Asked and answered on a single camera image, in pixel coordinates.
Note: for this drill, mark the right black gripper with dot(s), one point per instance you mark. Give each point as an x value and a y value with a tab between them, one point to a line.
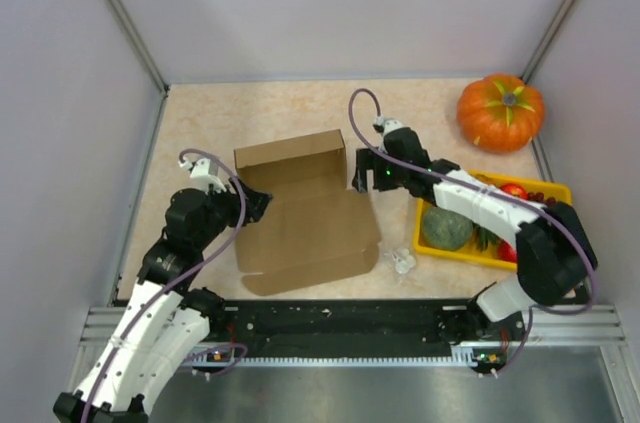
364	162

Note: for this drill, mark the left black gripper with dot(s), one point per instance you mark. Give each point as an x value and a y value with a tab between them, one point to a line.
256	203

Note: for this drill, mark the brown cardboard box sheet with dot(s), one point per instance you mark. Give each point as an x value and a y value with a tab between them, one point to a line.
315	230

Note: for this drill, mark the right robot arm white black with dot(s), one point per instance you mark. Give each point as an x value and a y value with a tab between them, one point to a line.
554	254

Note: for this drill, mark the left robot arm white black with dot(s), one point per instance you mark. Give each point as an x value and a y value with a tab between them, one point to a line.
165	317

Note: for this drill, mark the green melon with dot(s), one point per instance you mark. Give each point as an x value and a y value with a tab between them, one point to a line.
445	230

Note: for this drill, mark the clear plastic bits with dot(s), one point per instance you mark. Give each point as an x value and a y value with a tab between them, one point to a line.
401	260

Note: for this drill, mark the orange pumpkin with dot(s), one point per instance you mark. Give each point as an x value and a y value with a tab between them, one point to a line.
500	113

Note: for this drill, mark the red apple upper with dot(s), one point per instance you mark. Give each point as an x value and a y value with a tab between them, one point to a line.
515	190

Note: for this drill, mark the red apple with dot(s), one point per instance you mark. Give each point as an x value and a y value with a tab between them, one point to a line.
506	253
515	190

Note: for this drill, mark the red apple lower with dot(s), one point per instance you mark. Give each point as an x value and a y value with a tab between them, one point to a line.
506	253

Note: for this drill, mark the yellow plastic tray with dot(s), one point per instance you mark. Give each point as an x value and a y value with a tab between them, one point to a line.
481	248

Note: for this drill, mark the purple grape bunch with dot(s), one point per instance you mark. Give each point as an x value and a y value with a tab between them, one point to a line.
540	197

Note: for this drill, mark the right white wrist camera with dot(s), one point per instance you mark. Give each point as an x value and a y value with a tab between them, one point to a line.
385	125

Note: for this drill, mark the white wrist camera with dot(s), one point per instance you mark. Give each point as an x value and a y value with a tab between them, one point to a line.
385	125
203	174

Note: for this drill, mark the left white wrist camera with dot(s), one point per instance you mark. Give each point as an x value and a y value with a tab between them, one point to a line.
203	174

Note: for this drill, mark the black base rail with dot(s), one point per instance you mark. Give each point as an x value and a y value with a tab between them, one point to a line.
456	320

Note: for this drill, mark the aluminium frame beam front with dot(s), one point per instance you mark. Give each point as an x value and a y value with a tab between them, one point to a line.
570	325

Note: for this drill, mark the left corner aluminium post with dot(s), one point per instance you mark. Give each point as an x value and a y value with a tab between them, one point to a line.
137	44

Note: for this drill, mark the corner aluminium post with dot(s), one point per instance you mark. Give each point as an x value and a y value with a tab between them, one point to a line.
551	32
137	44

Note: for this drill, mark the right corner aluminium post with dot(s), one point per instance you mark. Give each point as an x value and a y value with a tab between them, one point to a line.
551	32

